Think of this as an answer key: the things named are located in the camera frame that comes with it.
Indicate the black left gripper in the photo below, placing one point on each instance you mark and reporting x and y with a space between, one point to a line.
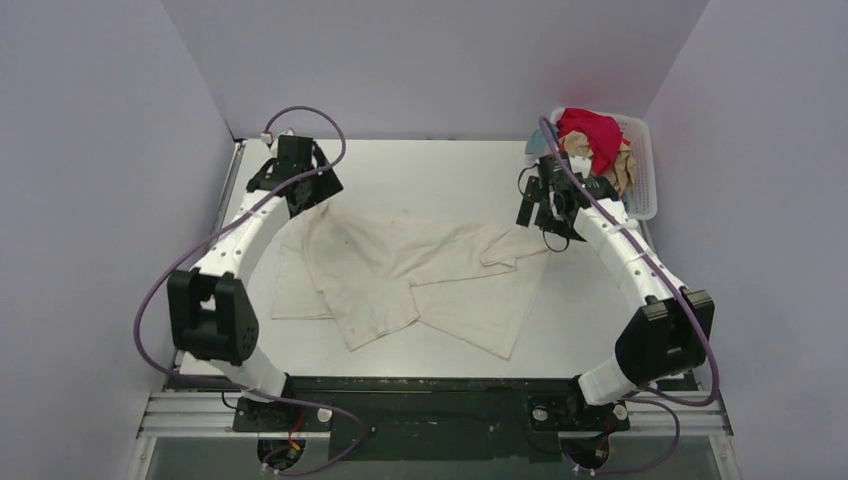
317 189

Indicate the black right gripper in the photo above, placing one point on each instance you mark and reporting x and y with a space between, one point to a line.
528 204

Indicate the cream white t shirt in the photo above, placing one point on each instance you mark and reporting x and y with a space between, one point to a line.
375 276

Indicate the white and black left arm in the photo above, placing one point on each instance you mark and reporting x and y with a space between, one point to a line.
211 314

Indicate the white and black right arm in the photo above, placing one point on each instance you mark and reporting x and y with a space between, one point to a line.
668 332

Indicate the tan beige t shirt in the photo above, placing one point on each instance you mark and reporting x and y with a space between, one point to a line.
621 174

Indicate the teal blue t shirt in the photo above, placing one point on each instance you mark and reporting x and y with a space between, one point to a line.
536 145

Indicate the magenta red t shirt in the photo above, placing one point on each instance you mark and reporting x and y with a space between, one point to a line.
591 135

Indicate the white plastic laundry basket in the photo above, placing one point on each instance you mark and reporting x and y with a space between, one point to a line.
640 199

